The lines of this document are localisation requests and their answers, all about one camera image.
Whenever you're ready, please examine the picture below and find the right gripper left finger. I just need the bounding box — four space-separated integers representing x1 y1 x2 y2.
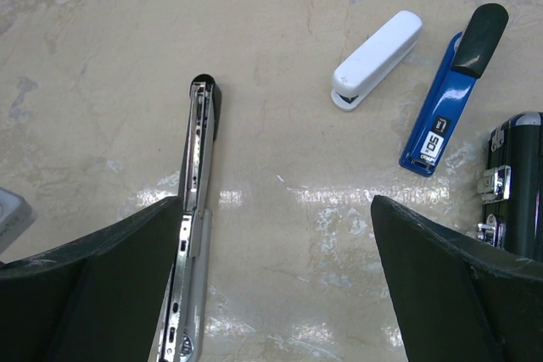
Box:
1 196 182 361

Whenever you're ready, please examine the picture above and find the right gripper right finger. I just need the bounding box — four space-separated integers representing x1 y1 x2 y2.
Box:
371 195 542 361

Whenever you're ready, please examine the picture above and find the silver black stapler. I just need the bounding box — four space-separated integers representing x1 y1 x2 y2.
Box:
155 74 221 361

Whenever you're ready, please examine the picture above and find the white staple box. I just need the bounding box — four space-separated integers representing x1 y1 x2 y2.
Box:
0 187 37 253

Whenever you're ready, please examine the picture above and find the blue black stapler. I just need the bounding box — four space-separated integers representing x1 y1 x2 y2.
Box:
399 3 509 177

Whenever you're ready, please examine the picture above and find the white stapler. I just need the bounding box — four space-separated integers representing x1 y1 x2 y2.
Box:
331 10 423 112

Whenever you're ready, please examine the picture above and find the black case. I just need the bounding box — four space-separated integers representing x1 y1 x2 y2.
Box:
477 112 542 261

